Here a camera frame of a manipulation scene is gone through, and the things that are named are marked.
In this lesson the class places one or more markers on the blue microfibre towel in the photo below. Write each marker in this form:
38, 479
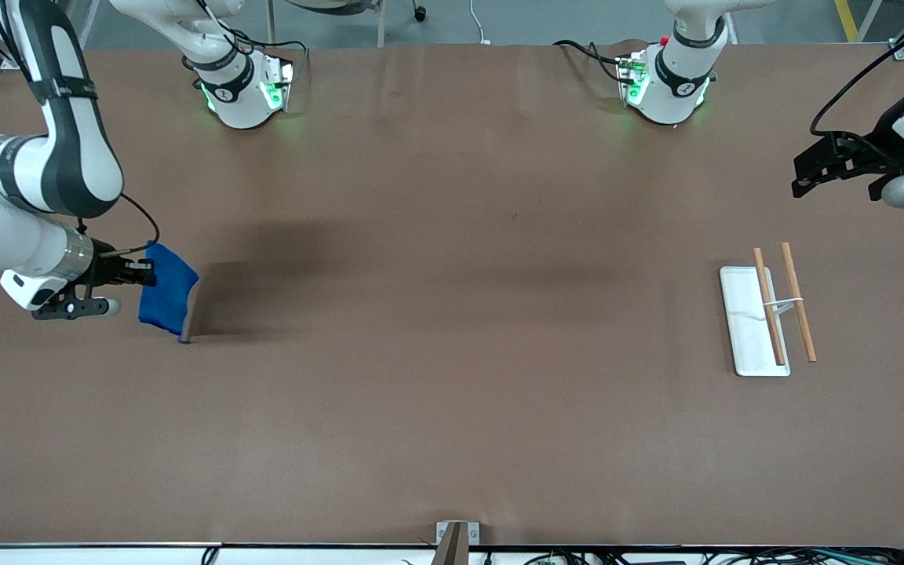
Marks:
165, 294

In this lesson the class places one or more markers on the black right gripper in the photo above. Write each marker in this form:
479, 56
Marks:
109, 269

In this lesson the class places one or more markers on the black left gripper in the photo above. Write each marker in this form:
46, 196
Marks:
882, 146

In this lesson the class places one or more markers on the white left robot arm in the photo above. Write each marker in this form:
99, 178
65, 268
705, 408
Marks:
672, 94

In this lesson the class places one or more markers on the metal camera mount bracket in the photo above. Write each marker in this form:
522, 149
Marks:
456, 541

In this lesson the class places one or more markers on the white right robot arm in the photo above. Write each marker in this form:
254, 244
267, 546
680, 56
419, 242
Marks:
67, 157

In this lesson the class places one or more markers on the white towel rack wooden rods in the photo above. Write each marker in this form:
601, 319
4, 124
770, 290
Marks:
750, 329

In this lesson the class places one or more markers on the office chair base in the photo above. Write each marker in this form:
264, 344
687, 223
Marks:
342, 6

